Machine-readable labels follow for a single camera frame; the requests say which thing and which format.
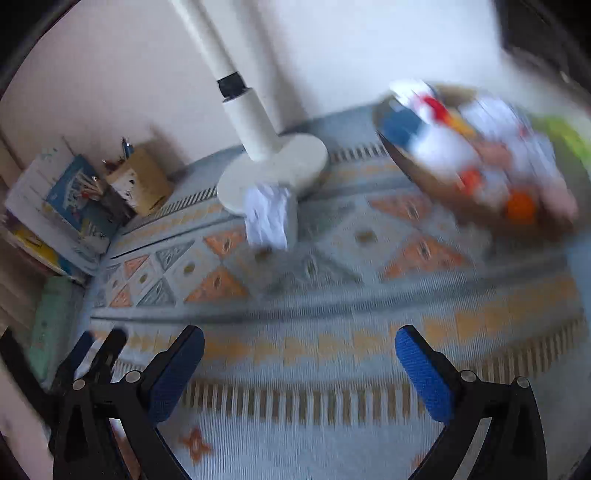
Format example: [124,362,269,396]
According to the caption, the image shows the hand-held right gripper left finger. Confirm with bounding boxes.
[52,324,206,480]

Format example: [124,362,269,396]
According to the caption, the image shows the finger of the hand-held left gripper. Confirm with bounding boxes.
[51,330,95,391]
[90,328,129,384]

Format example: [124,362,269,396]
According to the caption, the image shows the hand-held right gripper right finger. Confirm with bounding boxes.
[394,324,548,480]

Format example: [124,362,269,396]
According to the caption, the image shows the brown woven basket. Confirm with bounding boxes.
[373,80,580,238]

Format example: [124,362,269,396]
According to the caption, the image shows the red orange cloth pouch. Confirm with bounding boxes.
[457,167,485,191]

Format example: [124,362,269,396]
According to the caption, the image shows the blue and white plush toy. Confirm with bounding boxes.
[381,80,483,178]

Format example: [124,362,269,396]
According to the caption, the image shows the pale green box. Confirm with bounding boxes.
[25,276,86,384]

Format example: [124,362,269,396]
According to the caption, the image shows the yellow book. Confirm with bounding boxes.
[0,217,88,284]

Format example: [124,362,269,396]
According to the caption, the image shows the black mesh pencil holder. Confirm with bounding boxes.
[95,182,134,227]

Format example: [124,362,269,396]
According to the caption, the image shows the patterned blue mat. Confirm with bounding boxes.
[25,104,591,480]

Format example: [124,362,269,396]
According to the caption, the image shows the bunch of pencils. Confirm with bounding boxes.
[76,173,109,201]

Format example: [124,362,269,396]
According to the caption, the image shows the white workbooks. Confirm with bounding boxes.
[4,147,107,273]

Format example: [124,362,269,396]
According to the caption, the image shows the blue picture book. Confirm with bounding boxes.
[45,154,122,254]

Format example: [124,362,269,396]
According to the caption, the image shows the brown paper pen holder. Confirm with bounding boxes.
[105,148,174,217]

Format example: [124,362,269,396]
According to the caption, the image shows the crumpled blue-grey paper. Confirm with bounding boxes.
[244,185,291,251]

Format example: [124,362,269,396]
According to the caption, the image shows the bunch of pens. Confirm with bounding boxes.
[102,136,136,171]

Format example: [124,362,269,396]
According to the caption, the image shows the white desk lamp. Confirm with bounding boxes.
[168,0,329,215]

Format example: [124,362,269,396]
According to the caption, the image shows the lime green object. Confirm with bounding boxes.
[531,115,591,167]

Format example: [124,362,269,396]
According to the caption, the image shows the dark framed panel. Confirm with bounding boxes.
[494,0,591,93]

